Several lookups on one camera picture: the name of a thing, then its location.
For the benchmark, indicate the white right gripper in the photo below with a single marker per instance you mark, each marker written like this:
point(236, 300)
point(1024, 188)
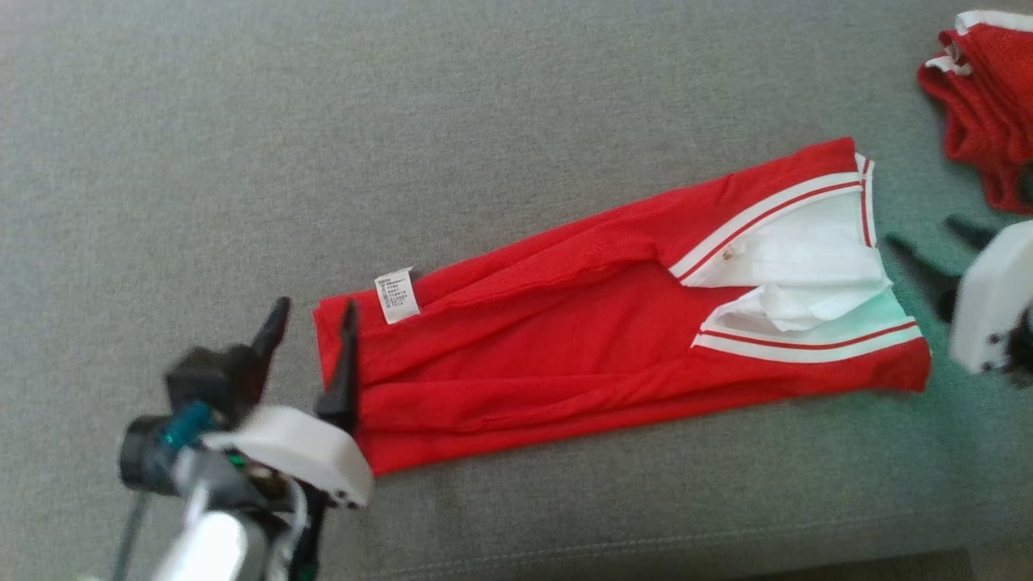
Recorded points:
point(993, 290)

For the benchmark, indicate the red shorts white trim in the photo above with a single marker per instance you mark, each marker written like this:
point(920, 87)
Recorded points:
point(993, 97)

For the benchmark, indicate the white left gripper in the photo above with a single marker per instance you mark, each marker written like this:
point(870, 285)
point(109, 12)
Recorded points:
point(299, 444)

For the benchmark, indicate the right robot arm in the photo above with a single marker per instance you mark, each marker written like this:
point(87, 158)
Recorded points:
point(1023, 347)

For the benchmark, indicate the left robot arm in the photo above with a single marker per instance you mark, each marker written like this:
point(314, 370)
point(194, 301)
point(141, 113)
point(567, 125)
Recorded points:
point(210, 549)

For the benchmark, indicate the red white basketball jersey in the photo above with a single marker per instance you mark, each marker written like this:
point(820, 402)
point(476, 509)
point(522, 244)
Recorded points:
point(524, 363)

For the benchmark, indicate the large grey sofa seat cushion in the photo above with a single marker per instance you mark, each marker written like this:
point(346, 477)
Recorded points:
point(242, 161)

